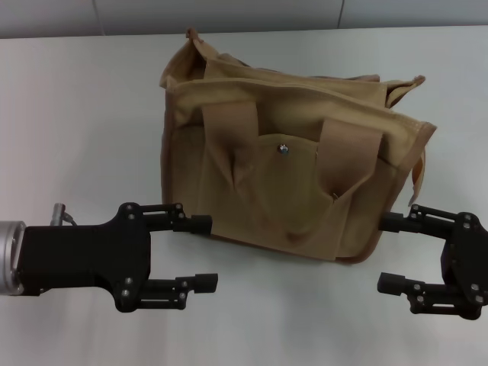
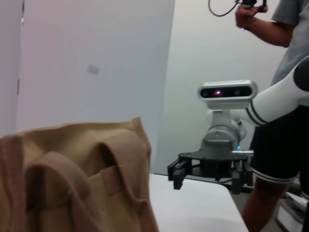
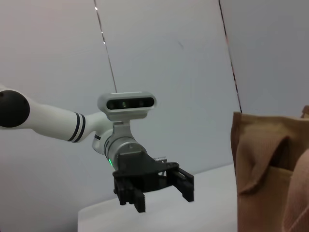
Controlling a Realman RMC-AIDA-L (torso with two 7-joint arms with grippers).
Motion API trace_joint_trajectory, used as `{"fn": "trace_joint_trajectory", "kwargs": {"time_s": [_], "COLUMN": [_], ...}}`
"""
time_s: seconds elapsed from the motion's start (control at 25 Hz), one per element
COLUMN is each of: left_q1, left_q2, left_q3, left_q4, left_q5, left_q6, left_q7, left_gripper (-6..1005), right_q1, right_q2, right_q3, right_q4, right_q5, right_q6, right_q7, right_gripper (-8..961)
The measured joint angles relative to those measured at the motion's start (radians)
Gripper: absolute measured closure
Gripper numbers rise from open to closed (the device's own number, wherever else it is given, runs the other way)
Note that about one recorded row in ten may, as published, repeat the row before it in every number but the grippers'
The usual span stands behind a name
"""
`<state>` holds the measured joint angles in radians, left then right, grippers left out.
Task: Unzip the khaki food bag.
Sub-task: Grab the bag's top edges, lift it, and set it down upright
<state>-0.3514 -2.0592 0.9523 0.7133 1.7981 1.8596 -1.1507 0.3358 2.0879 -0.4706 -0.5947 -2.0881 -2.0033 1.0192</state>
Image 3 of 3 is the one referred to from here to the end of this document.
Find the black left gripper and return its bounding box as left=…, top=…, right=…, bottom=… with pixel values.
left=112, top=151, right=195, bottom=213

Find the khaki fabric food bag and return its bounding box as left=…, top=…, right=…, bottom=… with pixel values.
left=229, top=105, right=309, bottom=232

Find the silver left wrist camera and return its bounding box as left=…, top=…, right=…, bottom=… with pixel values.
left=97, top=91, right=158, bottom=126

